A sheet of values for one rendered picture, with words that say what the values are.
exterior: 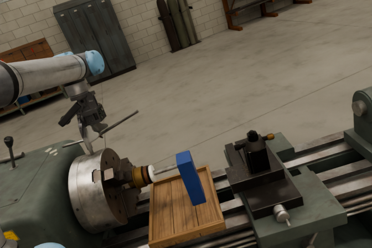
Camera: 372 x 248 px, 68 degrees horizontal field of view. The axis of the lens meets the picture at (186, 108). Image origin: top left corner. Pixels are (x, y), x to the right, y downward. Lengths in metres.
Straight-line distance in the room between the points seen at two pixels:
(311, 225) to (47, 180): 0.92
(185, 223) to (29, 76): 0.80
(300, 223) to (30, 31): 7.32
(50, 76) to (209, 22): 7.55
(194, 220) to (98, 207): 0.38
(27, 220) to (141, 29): 6.93
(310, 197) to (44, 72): 0.93
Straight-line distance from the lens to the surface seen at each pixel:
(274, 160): 1.13
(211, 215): 1.17
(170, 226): 1.20
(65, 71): 0.78
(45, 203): 1.06
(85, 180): 1.08
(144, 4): 7.66
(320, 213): 1.07
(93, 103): 1.05
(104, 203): 1.07
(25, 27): 7.77
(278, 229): 1.03
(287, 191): 1.08
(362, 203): 1.35
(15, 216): 1.05
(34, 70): 0.70
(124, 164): 1.25
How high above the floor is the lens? 1.74
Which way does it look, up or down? 25 degrees down
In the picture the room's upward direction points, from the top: 19 degrees counter-clockwise
